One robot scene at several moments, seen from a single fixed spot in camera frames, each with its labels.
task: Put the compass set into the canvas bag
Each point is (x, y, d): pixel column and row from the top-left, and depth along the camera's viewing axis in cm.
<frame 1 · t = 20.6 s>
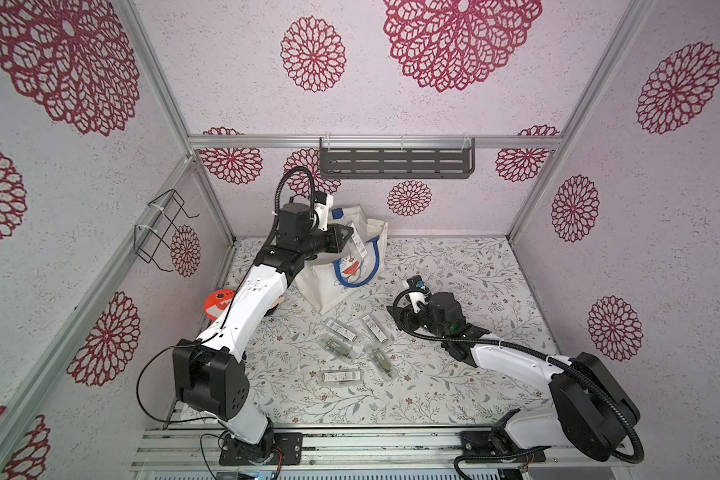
left hand: (349, 231, 78), fingers closed
right hand: (397, 299, 85), fingers open
white Doraemon canvas bag: (330, 280, 94), point 13 cm above the table
clear compass set white label: (340, 329, 95), point 2 cm above the table
clear compass set green label: (343, 349, 92), on the table
clear compass set green right: (382, 361, 89), on the table
clear compass set front: (341, 376, 85), point 2 cm above the table
clear compass set hidden case: (372, 325, 96), point 2 cm above the table

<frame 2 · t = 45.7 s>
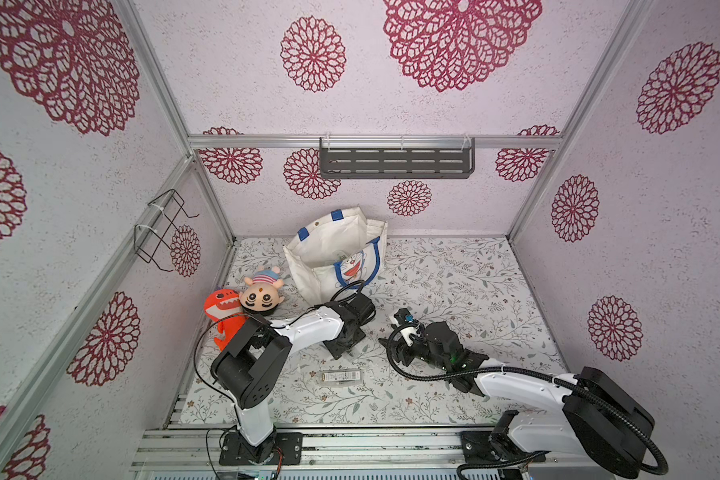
left hand: (352, 343, 91), fingers open
right hand: (385, 331, 82), fingers open
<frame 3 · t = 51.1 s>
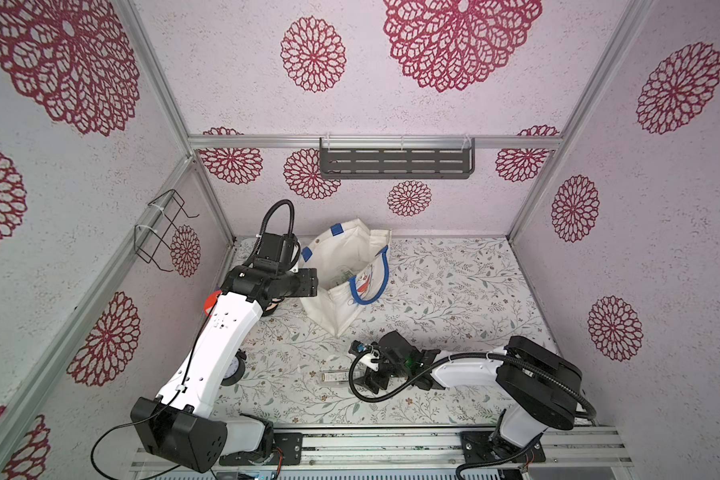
left hand: (304, 284, 77), fingers open
right hand: (356, 364, 85), fingers open
white Doraemon canvas bag: (352, 270, 105), point 6 cm above the table
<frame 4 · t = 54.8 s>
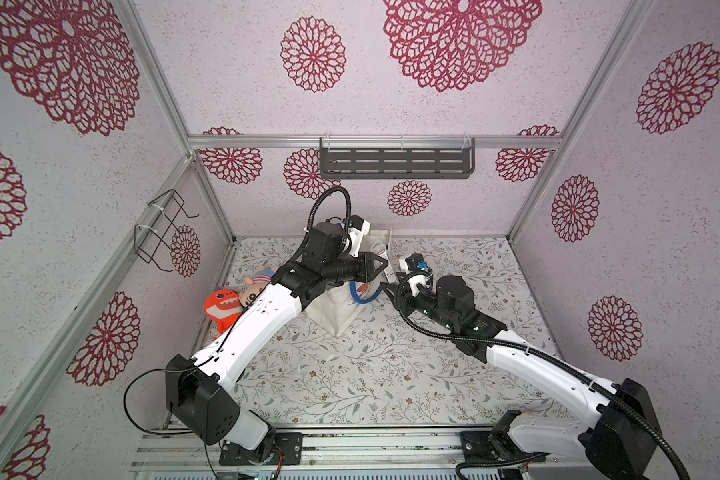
left hand: (384, 265, 72), fingers closed
right hand: (388, 277, 73), fingers open
